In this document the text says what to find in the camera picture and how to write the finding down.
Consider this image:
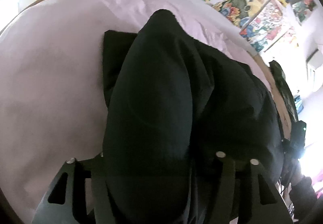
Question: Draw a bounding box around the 2024 collage poster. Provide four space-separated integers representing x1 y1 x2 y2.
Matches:
239 0 288 53

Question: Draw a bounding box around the right forearm dark sleeve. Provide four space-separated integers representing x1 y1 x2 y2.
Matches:
289 176 318 221

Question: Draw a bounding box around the dark green garment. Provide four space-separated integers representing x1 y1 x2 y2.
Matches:
269 60 298 123

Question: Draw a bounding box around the pink bed sheet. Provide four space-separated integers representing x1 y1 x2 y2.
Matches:
1 0 268 223

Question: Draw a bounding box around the red flower dark painting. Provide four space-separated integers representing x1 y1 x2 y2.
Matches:
292 0 317 25

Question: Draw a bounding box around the white air conditioner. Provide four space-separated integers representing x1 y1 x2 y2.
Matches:
306 49 322 81

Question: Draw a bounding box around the black puffer jacket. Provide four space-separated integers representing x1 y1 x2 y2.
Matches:
102 9 284 223

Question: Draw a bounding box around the wooden bed frame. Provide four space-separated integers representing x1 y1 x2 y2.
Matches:
31 0 292 139

